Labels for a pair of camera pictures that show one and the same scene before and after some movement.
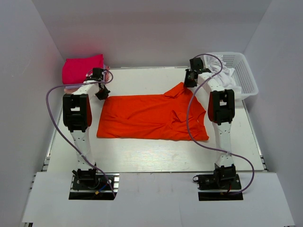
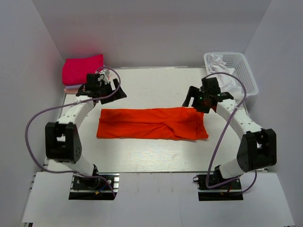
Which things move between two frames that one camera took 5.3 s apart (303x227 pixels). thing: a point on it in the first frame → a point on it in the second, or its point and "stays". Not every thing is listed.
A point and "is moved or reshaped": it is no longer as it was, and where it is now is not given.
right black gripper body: x=189 y=82 → x=200 y=104
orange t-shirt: x=159 y=117 is moved or reshaped
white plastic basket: x=244 y=76 stays
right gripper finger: x=191 y=78 → x=192 y=91
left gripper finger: x=102 y=93 → x=112 y=98
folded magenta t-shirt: x=75 y=70 stays
